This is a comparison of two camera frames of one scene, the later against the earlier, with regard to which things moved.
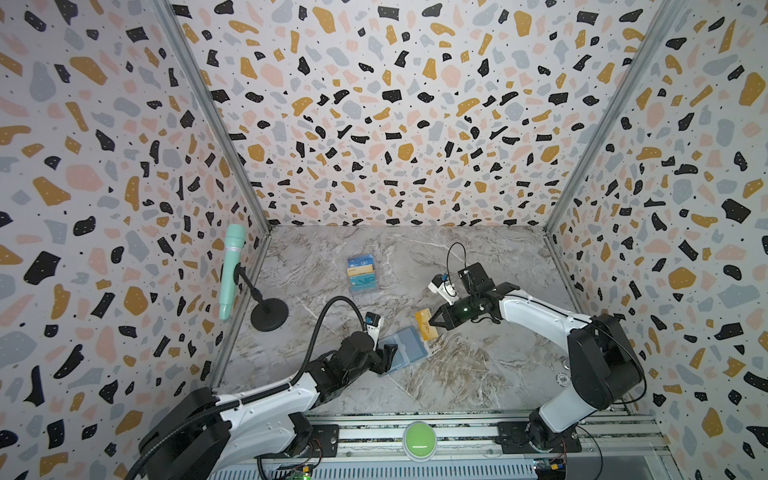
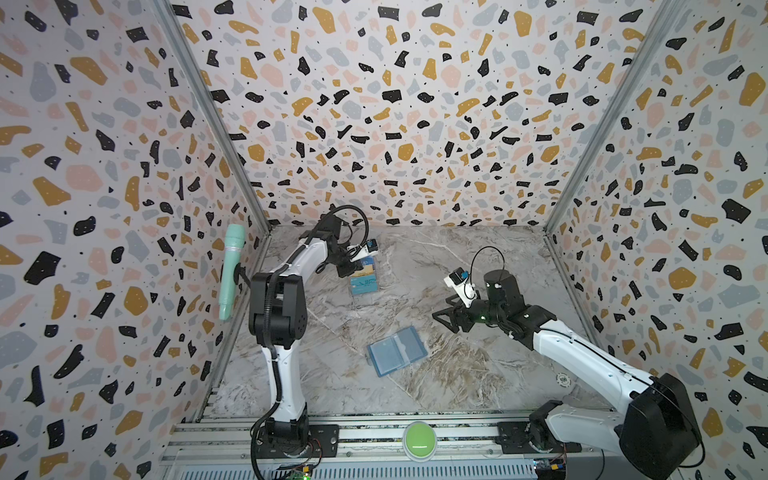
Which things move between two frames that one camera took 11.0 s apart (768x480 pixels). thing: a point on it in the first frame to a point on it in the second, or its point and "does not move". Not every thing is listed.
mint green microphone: (234, 240) does not move
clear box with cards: (362, 273) does not move
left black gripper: (385, 356) to (350, 269)
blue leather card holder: (409, 347) does not move
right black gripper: (456, 312) does not move
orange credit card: (428, 332) to (367, 270)
